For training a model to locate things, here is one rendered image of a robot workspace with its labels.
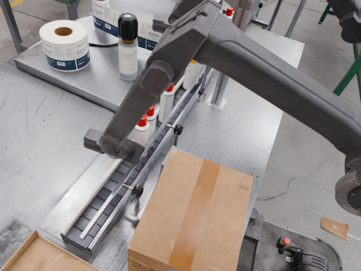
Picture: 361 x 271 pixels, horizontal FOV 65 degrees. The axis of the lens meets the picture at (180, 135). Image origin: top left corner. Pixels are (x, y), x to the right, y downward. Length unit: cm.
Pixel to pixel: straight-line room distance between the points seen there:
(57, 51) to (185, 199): 92
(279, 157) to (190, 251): 186
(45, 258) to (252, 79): 80
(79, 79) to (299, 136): 195
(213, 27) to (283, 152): 215
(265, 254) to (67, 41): 143
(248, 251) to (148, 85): 136
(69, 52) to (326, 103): 114
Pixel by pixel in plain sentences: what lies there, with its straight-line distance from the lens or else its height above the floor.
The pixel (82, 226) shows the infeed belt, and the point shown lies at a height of 88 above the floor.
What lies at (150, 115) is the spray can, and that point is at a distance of 97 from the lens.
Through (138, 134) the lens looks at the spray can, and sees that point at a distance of 96.
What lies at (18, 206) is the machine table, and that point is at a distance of 110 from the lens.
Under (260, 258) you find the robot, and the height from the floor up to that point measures 26.
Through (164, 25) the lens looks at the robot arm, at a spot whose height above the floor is 121.
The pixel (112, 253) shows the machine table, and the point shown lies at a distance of 97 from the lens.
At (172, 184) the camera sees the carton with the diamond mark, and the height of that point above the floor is 112.
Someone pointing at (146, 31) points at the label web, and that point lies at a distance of 147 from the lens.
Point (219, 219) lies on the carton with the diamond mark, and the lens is 72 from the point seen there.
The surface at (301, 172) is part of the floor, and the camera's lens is 246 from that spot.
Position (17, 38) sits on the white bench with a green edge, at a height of 26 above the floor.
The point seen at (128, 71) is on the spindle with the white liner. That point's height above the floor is 94.
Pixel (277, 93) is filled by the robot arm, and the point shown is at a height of 150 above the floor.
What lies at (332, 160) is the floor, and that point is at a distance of 269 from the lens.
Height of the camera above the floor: 176
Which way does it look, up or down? 49 degrees down
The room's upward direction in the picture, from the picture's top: 12 degrees clockwise
